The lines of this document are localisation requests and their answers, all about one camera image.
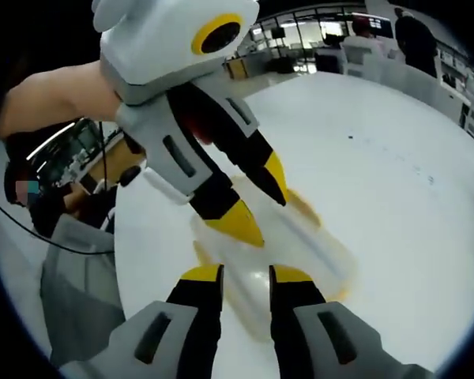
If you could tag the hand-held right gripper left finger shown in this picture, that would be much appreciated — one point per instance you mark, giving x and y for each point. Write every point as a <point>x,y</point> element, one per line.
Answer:
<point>174,339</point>

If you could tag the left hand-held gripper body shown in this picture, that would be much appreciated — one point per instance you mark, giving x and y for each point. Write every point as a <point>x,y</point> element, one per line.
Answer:
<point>154,43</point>

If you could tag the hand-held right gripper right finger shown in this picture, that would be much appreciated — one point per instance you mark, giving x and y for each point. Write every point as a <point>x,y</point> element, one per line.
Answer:
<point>324,343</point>

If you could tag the clear plastic buckle box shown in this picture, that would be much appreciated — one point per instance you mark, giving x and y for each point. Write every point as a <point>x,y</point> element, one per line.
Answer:
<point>316,245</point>

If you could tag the black rounded device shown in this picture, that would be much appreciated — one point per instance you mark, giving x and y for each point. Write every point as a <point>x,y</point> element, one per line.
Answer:
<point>129,175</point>

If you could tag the brown wooden desk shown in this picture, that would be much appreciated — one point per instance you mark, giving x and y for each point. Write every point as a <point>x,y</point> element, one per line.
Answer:
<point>114,158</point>

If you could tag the brown wooden cabinet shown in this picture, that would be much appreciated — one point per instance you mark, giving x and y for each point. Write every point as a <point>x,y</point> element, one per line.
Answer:
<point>237,68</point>

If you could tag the grey office chair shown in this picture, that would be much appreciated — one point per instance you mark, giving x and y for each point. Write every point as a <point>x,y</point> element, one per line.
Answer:
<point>79,292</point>

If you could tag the white office chair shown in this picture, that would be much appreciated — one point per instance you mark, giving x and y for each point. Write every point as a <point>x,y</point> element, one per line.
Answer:
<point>359,57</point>

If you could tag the black computer monitor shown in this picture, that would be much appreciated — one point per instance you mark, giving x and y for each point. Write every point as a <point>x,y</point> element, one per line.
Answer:
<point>381,23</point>

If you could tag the wide grey chair back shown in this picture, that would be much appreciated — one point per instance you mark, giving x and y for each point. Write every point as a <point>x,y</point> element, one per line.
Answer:
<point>422,88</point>

